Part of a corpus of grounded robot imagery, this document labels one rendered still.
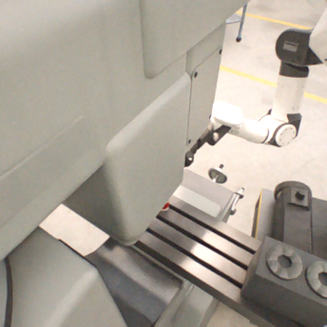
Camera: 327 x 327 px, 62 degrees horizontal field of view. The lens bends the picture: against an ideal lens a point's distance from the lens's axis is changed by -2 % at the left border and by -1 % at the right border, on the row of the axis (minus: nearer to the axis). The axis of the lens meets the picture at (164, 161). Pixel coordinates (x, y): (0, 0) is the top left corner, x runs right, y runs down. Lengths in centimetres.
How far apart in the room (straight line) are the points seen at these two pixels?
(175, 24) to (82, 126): 15
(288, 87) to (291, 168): 166
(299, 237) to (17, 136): 138
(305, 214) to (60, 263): 138
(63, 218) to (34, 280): 189
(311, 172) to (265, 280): 191
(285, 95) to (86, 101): 81
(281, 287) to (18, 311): 63
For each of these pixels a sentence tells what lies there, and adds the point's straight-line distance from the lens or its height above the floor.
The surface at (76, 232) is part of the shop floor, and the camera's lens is 212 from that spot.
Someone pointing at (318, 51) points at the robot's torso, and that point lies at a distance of 86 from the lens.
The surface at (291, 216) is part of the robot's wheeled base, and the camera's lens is 154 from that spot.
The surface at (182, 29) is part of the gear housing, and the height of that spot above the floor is 167.
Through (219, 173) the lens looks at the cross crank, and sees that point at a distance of 153.
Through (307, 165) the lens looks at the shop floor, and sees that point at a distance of 267.
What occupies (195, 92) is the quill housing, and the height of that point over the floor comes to 153.
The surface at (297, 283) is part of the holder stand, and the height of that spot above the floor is 109.
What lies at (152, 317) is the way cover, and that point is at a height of 92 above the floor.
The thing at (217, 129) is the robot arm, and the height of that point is 123.
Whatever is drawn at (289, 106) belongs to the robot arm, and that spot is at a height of 125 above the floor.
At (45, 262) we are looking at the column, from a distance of 32.
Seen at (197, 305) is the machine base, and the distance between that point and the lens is 166.
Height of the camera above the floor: 180
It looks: 49 degrees down
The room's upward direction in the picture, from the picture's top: straight up
